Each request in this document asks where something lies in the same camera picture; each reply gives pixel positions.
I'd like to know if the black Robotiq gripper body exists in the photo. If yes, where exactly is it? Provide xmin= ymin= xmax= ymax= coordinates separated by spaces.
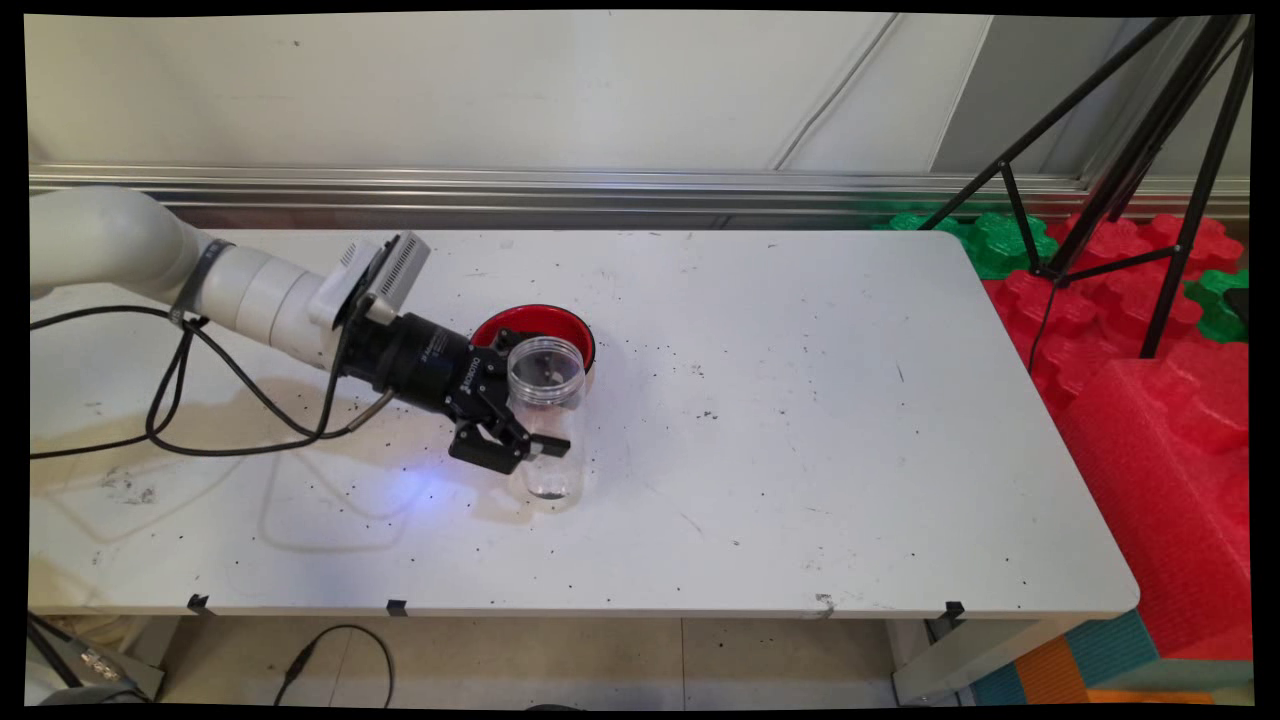
xmin=345 ymin=312 xmax=511 ymax=421

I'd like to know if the clear plastic jar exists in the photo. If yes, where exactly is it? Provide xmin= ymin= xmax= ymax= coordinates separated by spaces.
xmin=506 ymin=336 xmax=588 ymax=501

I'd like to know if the red bowl with black rim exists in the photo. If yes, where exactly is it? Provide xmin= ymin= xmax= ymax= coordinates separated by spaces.
xmin=470 ymin=304 xmax=598 ymax=373

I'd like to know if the grey table leg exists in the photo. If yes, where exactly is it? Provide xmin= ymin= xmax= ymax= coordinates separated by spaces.
xmin=893 ymin=618 xmax=1086 ymax=707
xmin=28 ymin=620 xmax=166 ymax=703

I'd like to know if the green foam puzzle block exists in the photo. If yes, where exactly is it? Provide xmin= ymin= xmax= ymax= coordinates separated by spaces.
xmin=1185 ymin=268 xmax=1251 ymax=346
xmin=875 ymin=210 xmax=1059 ymax=281

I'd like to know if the orange foam block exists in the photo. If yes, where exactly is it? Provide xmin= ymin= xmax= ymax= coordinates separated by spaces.
xmin=1012 ymin=635 xmax=1093 ymax=707

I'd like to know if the teal foam block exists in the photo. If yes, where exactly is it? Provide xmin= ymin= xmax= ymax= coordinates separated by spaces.
xmin=1062 ymin=610 xmax=1161 ymax=691

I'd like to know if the large knobbed foam block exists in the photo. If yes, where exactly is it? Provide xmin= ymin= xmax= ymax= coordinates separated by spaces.
xmin=1055 ymin=340 xmax=1253 ymax=661

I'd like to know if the black tripod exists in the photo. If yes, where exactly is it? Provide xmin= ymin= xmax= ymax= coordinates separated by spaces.
xmin=915 ymin=15 xmax=1254 ymax=361

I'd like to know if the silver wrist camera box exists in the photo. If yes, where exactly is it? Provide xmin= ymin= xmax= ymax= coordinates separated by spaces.
xmin=362 ymin=231 xmax=433 ymax=326

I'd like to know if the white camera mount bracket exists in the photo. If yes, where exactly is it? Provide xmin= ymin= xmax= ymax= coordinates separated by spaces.
xmin=308 ymin=238 xmax=386 ymax=331

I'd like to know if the black camera cable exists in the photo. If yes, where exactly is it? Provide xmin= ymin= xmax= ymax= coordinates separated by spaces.
xmin=145 ymin=320 xmax=396 ymax=459

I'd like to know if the black cable strap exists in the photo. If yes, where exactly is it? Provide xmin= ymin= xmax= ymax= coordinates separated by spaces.
xmin=170 ymin=238 xmax=236 ymax=326

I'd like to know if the black floor cable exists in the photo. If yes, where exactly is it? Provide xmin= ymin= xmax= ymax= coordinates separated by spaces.
xmin=273 ymin=625 xmax=396 ymax=707

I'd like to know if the aluminium wall rail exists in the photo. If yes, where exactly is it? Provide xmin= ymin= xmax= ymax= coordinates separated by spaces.
xmin=28 ymin=163 xmax=1251 ymax=223

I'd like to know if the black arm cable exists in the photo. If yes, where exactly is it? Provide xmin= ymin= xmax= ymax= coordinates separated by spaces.
xmin=28 ymin=305 xmax=191 ymax=461

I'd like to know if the thin black tripod cable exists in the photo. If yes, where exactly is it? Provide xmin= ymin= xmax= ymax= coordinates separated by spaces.
xmin=1027 ymin=278 xmax=1061 ymax=376

